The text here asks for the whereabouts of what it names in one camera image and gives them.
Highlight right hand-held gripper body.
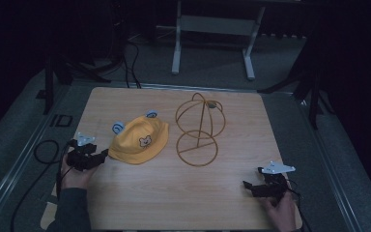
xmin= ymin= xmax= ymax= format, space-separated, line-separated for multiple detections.
xmin=256 ymin=160 xmax=297 ymax=199

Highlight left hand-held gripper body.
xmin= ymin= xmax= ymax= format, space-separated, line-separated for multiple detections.
xmin=66 ymin=131 xmax=99 ymax=172

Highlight yellow bear-ear hat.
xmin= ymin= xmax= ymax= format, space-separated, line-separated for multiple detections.
xmin=107 ymin=109 xmax=170 ymax=165

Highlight yellow wire hat stand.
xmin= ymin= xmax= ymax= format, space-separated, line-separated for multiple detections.
xmin=174 ymin=92 xmax=227 ymax=168

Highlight person's left hand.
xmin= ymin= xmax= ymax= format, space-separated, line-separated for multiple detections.
xmin=60 ymin=154 xmax=98 ymax=191

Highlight person's right hand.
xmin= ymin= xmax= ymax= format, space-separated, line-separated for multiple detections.
xmin=258 ymin=190 xmax=299 ymax=232

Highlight black tripod stand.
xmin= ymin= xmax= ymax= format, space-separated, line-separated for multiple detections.
xmin=35 ymin=52 xmax=112 ymax=116
xmin=256 ymin=61 xmax=336 ymax=131

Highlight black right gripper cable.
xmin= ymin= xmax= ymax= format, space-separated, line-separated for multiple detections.
xmin=285 ymin=179 xmax=313 ymax=232

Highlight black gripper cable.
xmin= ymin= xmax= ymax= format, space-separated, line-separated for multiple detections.
xmin=10 ymin=139 xmax=75 ymax=232
xmin=285 ymin=179 xmax=313 ymax=232

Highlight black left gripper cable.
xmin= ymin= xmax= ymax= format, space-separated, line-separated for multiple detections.
xmin=10 ymin=139 xmax=75 ymax=232

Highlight black floor cables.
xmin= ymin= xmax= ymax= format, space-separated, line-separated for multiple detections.
xmin=121 ymin=40 xmax=143 ymax=90

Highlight white metal stand frame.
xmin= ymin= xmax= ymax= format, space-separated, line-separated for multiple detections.
xmin=171 ymin=0 xmax=267 ymax=81

